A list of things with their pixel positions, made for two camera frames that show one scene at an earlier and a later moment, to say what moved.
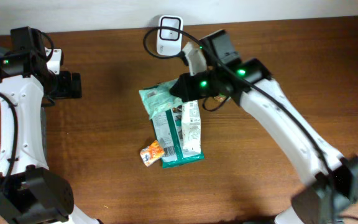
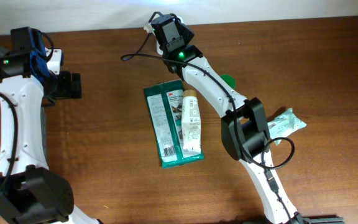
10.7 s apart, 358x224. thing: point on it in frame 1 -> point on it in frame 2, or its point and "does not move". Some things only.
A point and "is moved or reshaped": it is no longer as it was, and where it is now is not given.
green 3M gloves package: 168,130 does not move
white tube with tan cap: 191,129 does not move
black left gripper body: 66,84 does not move
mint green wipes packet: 158,98 is moved or reshaped
